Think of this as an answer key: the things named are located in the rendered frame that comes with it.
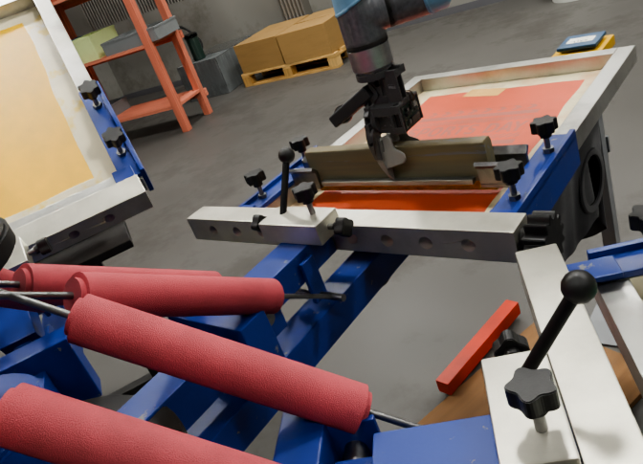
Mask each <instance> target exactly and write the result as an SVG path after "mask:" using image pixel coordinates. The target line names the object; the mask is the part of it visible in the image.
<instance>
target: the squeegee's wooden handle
mask: <svg viewBox="0 0 643 464"><path fill-rule="evenodd" d="M393 145H394V147H395V148H396V149H398V150H400V151H402V152H404V153H405V155H406V161H405V162H404V163H403V164H401V165H399V166H394V167H393V170H394V175H395V178H416V177H465V176H476V181H479V179H478V174H477V169H476V168H474V163H481V162H495V161H496V159H495V154H494V150H493V146H492V142H491V139H490V137H489V136H478V137H464V138H449V139H434V140H419V141H404V142H393ZM305 158H306V160H307V163H308V165H309V167H310V168H314V169H316V170H317V171H318V174H319V176H320V179H321V181H323V180H324V179H367V178H389V177H388V176H387V175H386V173H385V172H384V171H383V170H382V169H381V167H380V166H379V164H378V162H377V161H376V160H375V159H374V157H373V155H372V153H371V151H370V149H369V147H368V144H345V145H330V146H315V147H310V148H309V149H307V150H306V151H305Z"/></svg>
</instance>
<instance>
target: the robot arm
mask: <svg viewBox="0 0 643 464"><path fill-rule="evenodd" d="M451 1H452V0H332V4H333V8H334V12H335V17H336V18H337V20H338V23H339V27H340V30H341V33H342V36H343V39H344V45H345V47H346V50H347V55H348V58H349V61H350V64H351V68H352V71H353V73H354V74H355V76H356V79H357V81H358V82H359V83H367V85H365V86H364V87H363V88H362V89H360V90H359V91H358V92H357V93H356V94H355V95H354V96H353V97H352V98H350V99H349V100H348V101H347V102H346V103H345V104H342V105H339V106H338V107H337V108H336V109H335V111H334V114H332V115H331V116H330V117H329V120H330V121H331V122H332V124H333V125H334V126H335V127H338V126H339V125H341V124H344V123H348V122H350V121H351V120H352V118H353V115H354V114H355V113H356V112H358V111H359V110H360V109H361V108H362V107H363V106H364V107H365V108H364V111H365V112H364V121H365V130H366V141H367V144H368V147H369V149H370V151H371V153H372V155H373V157H374V159H375V160H376V161H377V162H378V164H379V166H380V167H381V169H382V170H383V171H384V172H385V173H386V175H387V176H388V177H389V178H390V179H391V180H395V175H394V170H393V167H394V166H399V165H401V164H403V163H404V162H405V161H406V155H405V153H404V152H402V151H400V150H398V149H396V148H395V147H394V145H393V142H404V141H419V139H417V138H414V137H412V136H410V135H409V134H408V133H407V132H408V131H409V130H410V129H411V128H412V127H413V126H414V125H415V124H416V123H418V122H419V121H420V120H421V118H424V117H423V113H422V109H421V105H420V102H419V98H418V95H417V91H411V90H406V89H405V85H404V81H403V79H402V75H401V74H402V73H403V72H405V71H406V69H405V65H404V63H400V64H394V63H393V55H392V52H391V48H390V46H389V42H388V35H387V31H386V29H387V28H391V27H394V26H397V25H400V24H403V23H406V22H409V21H411V20H413V19H416V18H419V17H422V16H425V15H428V14H435V13H436V12H437V11H441V10H443V9H446V8H448V7H449V6H450V4H451ZM406 91H409V92H406ZM417 104H418V105H417ZM418 108H419V109H418ZM382 133H386V135H384V136H383V137H381V134H382Z"/></svg>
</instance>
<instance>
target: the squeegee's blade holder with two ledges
mask: <svg viewBox="0 0 643 464"><path fill-rule="evenodd" d="M475 182H476V176H465V177H416V178H395V180H391V179H390V178H367V179H324V180H323V181H321V184H322V186H323V187H344V186H440V185H473V184H474V183H475Z"/></svg>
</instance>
